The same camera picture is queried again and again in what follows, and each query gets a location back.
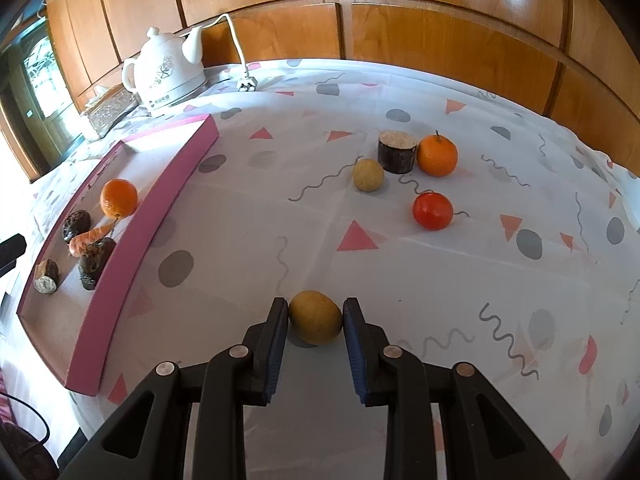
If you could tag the pink cardboard tray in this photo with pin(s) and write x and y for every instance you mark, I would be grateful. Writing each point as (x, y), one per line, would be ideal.
(150, 210)

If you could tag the silver kettle base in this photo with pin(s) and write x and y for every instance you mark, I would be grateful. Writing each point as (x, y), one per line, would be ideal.
(192, 92)

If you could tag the small pale tan potato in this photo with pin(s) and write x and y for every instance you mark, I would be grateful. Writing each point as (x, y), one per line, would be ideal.
(368, 175)

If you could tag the silver embossed tissue box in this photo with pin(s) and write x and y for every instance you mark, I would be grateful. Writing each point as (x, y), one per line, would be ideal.
(107, 115)

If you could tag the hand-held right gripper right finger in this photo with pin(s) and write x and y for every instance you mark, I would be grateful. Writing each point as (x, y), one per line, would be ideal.
(355, 355)

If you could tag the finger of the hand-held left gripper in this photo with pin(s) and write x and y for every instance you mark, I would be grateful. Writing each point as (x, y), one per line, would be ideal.
(12, 252)

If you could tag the red tomato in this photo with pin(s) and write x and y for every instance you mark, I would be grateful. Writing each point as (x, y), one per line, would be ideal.
(432, 211)

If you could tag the partly peeled sugarcane piece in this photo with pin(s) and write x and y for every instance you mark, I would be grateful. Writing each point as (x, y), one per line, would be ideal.
(46, 277)

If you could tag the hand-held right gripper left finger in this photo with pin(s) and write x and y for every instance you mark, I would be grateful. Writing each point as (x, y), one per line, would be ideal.
(272, 355)

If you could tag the white floral ceramic kettle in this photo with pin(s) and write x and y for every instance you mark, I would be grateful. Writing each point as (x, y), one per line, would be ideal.
(162, 70)

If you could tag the white tissue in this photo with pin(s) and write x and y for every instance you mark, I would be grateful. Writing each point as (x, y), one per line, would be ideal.
(100, 91)

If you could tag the small yellow-brown potato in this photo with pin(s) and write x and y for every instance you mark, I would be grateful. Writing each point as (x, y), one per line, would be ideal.
(315, 317)

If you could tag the orange carrot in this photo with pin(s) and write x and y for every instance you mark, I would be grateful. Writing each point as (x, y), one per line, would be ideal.
(87, 241)

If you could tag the wooden glass door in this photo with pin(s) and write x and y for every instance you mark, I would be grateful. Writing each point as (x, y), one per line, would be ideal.
(42, 80)

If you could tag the orange mandarin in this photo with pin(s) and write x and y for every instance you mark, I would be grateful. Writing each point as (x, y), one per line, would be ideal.
(437, 156)
(118, 198)

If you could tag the white patterned tablecloth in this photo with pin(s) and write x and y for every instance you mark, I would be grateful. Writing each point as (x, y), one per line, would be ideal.
(450, 285)

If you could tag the dark brown lumpy root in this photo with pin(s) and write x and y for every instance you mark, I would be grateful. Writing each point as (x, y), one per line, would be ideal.
(76, 224)
(95, 265)

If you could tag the dark-skinned sugarcane piece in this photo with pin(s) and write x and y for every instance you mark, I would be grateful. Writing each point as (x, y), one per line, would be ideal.
(397, 155)

